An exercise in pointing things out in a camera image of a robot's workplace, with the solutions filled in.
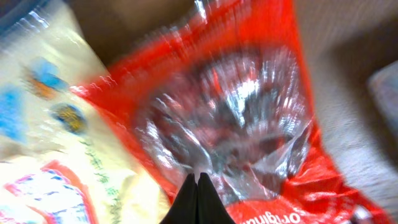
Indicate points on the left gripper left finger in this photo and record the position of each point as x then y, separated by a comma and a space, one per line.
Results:
184, 207

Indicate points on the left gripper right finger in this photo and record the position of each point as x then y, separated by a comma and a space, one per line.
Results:
210, 208

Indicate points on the red snack bag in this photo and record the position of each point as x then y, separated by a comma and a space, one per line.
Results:
228, 94

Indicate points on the yellow wet wipes pack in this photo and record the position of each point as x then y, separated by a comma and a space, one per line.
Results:
60, 161

